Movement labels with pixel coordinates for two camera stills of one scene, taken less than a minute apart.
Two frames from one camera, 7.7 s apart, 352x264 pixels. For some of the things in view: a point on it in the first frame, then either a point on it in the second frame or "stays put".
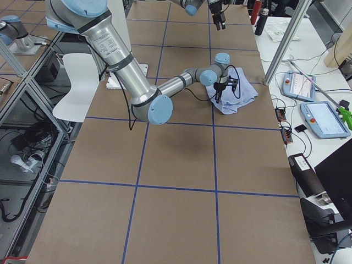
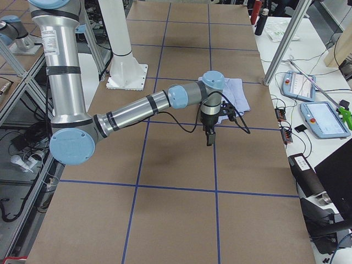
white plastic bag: x=276 y=30 stays put
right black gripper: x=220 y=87 to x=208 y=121
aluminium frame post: x=287 y=41 stays put
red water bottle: x=256 y=11 stays put
